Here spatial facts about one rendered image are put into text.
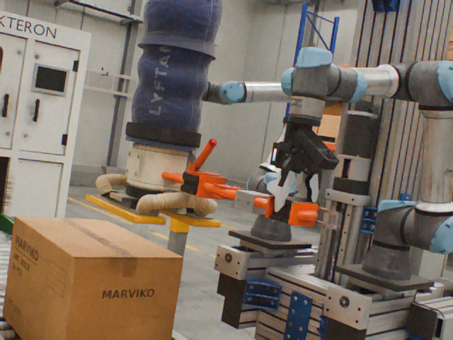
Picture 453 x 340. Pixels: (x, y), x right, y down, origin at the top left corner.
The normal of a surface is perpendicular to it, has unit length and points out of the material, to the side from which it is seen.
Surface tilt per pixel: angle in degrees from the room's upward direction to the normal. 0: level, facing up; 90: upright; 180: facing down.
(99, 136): 88
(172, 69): 70
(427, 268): 90
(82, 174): 90
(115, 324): 90
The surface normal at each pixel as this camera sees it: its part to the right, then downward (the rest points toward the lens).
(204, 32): 0.71, 0.34
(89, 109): 0.66, 0.15
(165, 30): -0.24, 0.21
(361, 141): -0.05, 0.05
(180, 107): 0.44, -0.11
